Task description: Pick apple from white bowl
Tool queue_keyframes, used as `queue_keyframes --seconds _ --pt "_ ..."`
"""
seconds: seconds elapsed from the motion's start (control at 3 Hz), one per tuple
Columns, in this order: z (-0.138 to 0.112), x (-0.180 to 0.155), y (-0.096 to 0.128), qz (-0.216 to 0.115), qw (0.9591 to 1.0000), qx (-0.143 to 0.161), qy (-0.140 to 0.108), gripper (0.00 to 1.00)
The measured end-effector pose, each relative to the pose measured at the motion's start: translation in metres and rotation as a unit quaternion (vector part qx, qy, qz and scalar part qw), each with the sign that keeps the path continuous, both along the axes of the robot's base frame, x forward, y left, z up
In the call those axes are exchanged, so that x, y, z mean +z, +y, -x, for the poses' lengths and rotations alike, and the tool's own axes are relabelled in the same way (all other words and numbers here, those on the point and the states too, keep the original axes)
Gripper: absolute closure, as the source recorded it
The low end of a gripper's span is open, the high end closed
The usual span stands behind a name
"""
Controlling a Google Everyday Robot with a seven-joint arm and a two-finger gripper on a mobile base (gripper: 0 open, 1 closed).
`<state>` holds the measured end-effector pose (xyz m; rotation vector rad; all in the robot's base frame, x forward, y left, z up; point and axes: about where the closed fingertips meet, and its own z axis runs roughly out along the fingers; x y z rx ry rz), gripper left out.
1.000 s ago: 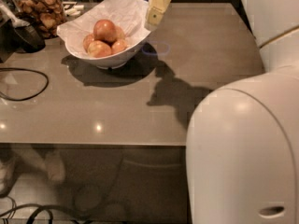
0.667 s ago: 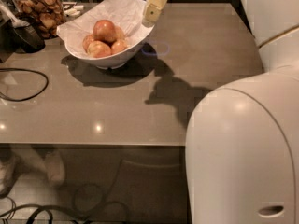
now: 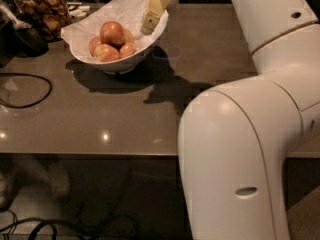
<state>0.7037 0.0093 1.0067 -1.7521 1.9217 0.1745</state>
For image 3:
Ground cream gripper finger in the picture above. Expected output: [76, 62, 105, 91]
[140, 0, 170, 35]

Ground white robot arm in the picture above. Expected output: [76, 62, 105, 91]
[178, 0, 320, 240]

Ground white paper bowl liner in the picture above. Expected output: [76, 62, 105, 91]
[61, 0, 169, 50]

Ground right rear apple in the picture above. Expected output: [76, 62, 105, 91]
[124, 28, 134, 42]

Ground front right apple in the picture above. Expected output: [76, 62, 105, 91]
[119, 42, 136, 58]

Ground far left apple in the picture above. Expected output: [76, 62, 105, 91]
[89, 36, 101, 55]

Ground front left apple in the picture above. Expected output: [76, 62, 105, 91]
[93, 44, 120, 62]

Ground white ceramic bowl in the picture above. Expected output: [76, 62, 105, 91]
[63, 0, 169, 74]

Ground small white packets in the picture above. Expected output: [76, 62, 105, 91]
[68, 4, 91, 18]

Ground glass jar of chips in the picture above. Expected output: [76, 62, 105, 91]
[14, 0, 71, 42]

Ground white shoe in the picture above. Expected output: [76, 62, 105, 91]
[48, 163, 70, 199]

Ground black cable on table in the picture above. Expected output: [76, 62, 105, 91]
[0, 72, 53, 110]

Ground black floor cables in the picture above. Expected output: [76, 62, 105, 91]
[0, 183, 139, 240]

